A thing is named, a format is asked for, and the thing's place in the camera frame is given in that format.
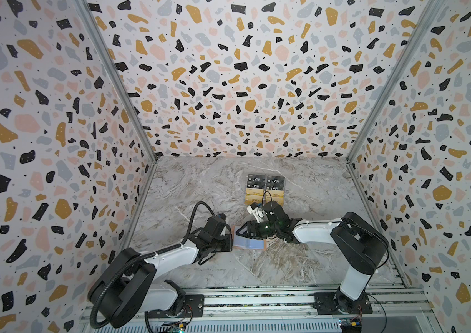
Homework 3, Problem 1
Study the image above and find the pink leather card holder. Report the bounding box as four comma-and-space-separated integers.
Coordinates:
232, 226, 267, 251

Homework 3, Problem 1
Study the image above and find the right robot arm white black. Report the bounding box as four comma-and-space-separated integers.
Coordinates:
235, 201, 389, 314

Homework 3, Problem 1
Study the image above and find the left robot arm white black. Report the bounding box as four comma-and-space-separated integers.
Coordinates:
88, 214, 233, 329

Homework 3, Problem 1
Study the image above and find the clear acrylic card tray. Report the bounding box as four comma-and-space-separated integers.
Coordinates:
245, 175, 285, 203

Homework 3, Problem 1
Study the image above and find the black card top right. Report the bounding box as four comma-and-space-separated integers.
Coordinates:
266, 176, 285, 191

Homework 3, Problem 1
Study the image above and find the black card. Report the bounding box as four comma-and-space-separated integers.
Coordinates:
246, 174, 267, 190
266, 176, 285, 191

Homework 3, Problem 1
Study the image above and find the black card top left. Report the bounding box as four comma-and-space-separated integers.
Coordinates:
246, 174, 267, 190

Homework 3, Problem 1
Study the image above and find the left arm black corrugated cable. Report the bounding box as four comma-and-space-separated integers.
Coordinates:
88, 200, 221, 330

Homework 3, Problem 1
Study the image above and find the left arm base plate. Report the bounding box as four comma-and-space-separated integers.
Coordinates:
146, 294, 205, 320

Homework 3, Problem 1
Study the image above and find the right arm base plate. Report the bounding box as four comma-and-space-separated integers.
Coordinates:
313, 290, 373, 316

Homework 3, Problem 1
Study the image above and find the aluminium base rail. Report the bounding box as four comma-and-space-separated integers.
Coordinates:
79, 284, 436, 333

